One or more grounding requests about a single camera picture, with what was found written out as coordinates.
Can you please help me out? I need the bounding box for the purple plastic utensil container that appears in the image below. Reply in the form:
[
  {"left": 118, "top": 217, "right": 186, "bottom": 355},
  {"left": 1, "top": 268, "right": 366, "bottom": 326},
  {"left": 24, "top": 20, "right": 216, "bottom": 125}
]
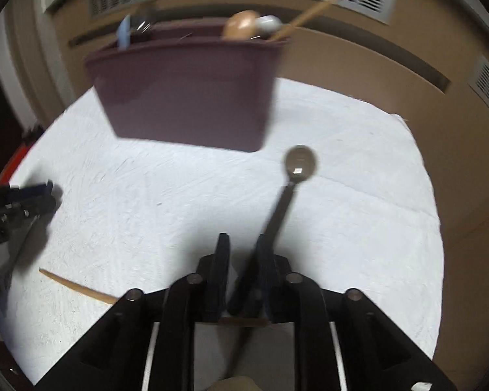
[{"left": 83, "top": 22, "right": 290, "bottom": 153}]

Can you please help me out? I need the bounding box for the black-handled metal spoon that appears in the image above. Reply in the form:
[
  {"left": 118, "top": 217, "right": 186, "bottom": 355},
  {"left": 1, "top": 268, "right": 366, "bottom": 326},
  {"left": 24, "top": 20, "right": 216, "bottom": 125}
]
[{"left": 227, "top": 145, "right": 319, "bottom": 315}]

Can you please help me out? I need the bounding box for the blue plastic spoon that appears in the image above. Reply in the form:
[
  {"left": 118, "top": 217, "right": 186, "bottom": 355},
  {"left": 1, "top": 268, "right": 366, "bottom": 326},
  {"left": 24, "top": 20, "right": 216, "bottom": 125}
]
[{"left": 118, "top": 14, "right": 133, "bottom": 48}]

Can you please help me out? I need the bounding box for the white textured towel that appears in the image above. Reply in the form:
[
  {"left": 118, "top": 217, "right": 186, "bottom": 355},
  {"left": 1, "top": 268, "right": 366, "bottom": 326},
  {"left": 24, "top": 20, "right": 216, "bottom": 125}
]
[{"left": 0, "top": 77, "right": 445, "bottom": 387}]

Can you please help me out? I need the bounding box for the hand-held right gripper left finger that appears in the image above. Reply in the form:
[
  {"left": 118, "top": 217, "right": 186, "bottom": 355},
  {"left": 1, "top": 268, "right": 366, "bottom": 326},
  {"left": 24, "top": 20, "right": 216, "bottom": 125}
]
[{"left": 35, "top": 233, "right": 233, "bottom": 391}]

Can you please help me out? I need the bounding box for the shiny metal spoon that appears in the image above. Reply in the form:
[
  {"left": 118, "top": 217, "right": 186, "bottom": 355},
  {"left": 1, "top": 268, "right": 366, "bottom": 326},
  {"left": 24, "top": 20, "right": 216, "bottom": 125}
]
[{"left": 131, "top": 7, "right": 156, "bottom": 42}]

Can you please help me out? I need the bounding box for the wooden spoon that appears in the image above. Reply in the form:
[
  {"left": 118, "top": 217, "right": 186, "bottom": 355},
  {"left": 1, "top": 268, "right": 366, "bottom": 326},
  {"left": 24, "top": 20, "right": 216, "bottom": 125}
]
[{"left": 222, "top": 10, "right": 258, "bottom": 42}]

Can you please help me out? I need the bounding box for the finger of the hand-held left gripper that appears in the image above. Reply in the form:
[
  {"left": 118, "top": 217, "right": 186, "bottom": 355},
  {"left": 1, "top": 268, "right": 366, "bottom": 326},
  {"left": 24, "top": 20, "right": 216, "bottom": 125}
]
[
  {"left": 8, "top": 188, "right": 64, "bottom": 218},
  {"left": 7, "top": 180, "right": 54, "bottom": 204}
]

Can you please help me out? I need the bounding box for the white plastic spoon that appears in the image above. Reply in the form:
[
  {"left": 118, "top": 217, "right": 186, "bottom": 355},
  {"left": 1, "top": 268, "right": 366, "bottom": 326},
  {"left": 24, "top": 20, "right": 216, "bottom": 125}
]
[{"left": 255, "top": 15, "right": 283, "bottom": 36}]

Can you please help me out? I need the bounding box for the wooden chopstick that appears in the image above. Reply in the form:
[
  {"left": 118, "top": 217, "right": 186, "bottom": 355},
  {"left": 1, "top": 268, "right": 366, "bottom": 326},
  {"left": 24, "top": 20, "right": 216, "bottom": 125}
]
[
  {"left": 38, "top": 268, "right": 120, "bottom": 306},
  {"left": 267, "top": 0, "right": 352, "bottom": 42}
]

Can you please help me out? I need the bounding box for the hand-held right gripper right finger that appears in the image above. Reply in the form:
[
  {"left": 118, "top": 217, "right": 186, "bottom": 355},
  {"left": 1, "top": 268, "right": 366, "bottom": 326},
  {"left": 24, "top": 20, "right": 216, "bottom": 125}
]
[{"left": 256, "top": 234, "right": 459, "bottom": 391}]

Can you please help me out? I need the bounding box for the red floor mat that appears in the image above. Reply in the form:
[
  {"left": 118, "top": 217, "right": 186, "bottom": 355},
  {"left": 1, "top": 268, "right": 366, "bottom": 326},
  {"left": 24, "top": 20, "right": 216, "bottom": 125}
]
[{"left": 0, "top": 144, "right": 30, "bottom": 189}]

